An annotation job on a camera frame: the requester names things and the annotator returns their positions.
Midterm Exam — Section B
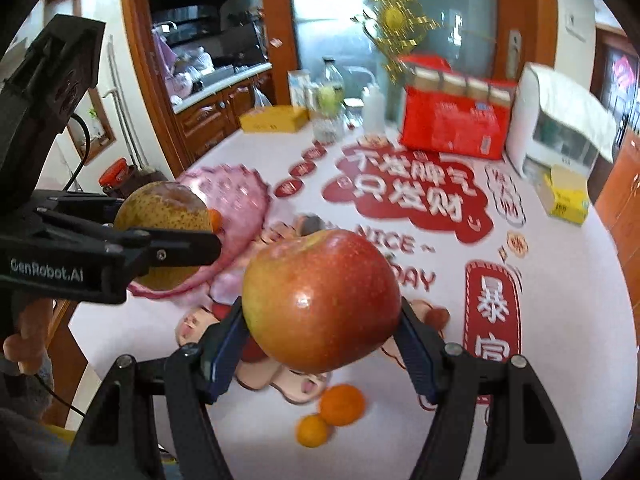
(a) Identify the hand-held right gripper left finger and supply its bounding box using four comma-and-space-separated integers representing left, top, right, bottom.
65, 297, 251, 480

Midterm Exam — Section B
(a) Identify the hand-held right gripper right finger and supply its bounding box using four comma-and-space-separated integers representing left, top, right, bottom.
392, 300, 583, 480

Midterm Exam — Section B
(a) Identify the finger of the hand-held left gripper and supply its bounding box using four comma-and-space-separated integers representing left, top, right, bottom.
40, 210, 222, 281
35, 190, 126, 228

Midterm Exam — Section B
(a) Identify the yellow-brown pear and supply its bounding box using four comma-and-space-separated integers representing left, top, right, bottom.
114, 182, 216, 291

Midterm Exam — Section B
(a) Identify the pink plastic fruit plate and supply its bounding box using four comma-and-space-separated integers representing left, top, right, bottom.
127, 164, 273, 298

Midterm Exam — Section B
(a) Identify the red apple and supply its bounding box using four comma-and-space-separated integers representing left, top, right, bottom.
242, 229, 402, 374

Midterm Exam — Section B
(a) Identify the person's left forearm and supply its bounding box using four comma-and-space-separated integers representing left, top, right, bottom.
0, 372, 68, 480

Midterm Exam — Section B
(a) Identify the person's left hand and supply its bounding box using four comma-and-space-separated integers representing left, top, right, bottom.
2, 300, 53, 375

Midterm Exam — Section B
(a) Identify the red-lid jar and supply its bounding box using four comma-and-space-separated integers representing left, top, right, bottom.
98, 158, 138, 196

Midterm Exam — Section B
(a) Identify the small orange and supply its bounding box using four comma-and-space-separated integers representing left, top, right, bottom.
297, 414, 332, 447

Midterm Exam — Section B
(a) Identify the wooden kitchen cabinet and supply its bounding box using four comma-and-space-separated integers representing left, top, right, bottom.
172, 67, 276, 171

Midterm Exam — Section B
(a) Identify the yellow tin box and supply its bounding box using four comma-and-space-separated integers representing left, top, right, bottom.
239, 106, 311, 133

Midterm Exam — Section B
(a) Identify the clear drinking glass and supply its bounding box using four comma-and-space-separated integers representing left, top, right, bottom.
312, 115, 346, 143

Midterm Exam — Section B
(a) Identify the blue and white carton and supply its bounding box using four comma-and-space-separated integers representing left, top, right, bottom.
287, 69, 313, 110

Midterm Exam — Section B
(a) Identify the small yellow box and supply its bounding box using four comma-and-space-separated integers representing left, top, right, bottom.
535, 165, 591, 225

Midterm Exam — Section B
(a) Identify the green-label plastic bottle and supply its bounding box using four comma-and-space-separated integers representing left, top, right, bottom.
316, 57, 347, 123

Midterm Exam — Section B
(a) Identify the white squeeze bottle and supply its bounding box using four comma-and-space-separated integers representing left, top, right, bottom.
362, 82, 386, 131

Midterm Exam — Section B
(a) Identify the white countertop appliance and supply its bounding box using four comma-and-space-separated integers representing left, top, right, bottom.
505, 62, 618, 178

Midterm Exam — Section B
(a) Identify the gold door ornament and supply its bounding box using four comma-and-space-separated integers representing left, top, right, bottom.
352, 0, 441, 83

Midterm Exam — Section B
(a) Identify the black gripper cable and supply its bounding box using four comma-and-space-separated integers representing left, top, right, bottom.
67, 112, 92, 192

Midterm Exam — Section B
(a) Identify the metal door handle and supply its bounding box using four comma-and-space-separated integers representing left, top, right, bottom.
505, 30, 523, 78

